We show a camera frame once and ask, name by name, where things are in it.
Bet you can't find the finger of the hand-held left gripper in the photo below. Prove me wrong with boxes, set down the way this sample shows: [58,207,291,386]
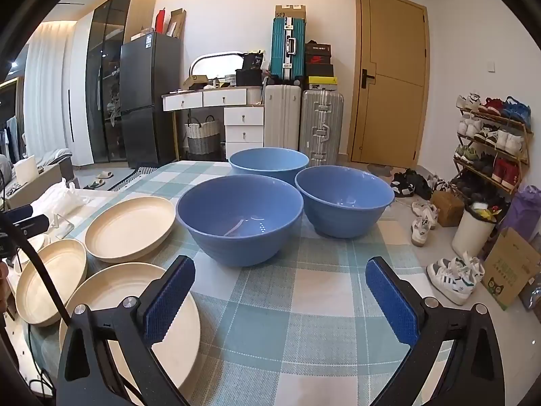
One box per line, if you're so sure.
[13,214,49,238]
[0,204,33,223]

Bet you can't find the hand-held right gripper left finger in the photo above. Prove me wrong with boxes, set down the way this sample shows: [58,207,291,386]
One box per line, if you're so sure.
[56,255,197,406]

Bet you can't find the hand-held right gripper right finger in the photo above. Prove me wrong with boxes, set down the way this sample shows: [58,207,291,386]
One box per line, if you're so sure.
[366,257,505,406]

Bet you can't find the cream round plate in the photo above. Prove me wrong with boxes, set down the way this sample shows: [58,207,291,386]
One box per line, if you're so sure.
[58,262,202,394]
[15,238,89,328]
[13,233,51,271]
[85,196,177,264]

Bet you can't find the blue plastic bowl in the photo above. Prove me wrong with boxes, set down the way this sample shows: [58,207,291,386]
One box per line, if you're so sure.
[295,166,395,239]
[176,174,305,268]
[229,147,310,187]

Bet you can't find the white plastic bag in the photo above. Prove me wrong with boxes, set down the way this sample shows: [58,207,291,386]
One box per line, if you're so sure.
[31,178,91,225]

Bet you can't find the beige sofa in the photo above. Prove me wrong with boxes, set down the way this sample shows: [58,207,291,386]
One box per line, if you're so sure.
[0,148,81,216]

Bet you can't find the white green sneaker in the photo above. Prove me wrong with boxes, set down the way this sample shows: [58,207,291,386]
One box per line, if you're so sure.
[426,258,474,306]
[444,251,487,288]

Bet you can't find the green white checked tablecloth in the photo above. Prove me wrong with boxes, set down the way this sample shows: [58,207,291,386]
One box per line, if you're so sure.
[25,160,466,406]

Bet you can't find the white trash bin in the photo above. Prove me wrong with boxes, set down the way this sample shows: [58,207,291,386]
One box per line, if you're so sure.
[451,203,495,258]

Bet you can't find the small brown cardboard box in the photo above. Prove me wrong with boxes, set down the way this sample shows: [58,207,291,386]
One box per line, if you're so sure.
[430,190,466,228]

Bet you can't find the black white patterned rug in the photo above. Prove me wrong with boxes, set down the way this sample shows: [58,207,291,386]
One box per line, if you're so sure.
[108,165,159,191]

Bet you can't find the flat printed cardboard box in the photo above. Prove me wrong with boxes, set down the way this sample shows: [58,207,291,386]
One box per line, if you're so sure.
[482,227,541,310]

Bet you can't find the white curtain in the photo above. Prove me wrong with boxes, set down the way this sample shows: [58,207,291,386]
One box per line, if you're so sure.
[23,21,77,161]

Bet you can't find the scattered sneakers pile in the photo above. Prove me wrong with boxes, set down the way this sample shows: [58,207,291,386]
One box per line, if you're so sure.
[389,168,449,247]

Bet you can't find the white wardrobe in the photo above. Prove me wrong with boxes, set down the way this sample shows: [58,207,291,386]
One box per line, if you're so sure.
[63,10,96,167]

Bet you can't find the patterned clear bag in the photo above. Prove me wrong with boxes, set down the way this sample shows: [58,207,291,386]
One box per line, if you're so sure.
[520,275,541,309]

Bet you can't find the purple bag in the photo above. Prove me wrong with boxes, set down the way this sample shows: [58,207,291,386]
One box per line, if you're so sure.
[501,184,541,242]

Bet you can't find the grey white woven basket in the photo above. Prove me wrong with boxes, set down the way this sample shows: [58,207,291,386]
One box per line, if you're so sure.
[186,115,221,156]

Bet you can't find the dark glass cabinet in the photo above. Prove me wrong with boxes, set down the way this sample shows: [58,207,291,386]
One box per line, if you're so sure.
[86,0,157,163]

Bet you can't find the assorted shoes row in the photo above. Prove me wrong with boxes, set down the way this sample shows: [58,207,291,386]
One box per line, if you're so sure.
[454,92,532,191]

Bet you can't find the black refrigerator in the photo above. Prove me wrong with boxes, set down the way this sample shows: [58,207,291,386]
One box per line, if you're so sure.
[119,31,183,169]

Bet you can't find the tan wooden door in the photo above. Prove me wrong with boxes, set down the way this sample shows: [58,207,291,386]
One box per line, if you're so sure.
[349,0,431,170]

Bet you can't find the silver suitcase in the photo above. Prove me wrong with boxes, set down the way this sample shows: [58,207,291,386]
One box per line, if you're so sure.
[299,90,345,167]

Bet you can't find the white dressing table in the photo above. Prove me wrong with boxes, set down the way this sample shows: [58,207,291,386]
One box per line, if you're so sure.
[162,87,266,162]

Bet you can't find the wooden shoe rack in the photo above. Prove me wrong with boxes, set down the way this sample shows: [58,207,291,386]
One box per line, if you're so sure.
[450,93,532,197]

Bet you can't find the white suitcase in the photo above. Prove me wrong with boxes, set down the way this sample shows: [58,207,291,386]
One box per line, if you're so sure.
[264,85,302,151]

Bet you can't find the white framed mirror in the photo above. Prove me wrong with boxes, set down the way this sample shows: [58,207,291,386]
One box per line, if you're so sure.
[189,51,254,81]

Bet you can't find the open cardboard box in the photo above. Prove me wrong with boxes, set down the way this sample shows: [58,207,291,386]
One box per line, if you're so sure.
[167,8,187,39]

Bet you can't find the teal suitcase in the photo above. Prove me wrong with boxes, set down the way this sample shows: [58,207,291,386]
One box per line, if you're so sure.
[270,16,307,85]

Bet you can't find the black cable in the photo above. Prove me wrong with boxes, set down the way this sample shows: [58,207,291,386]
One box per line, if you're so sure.
[0,211,74,326]

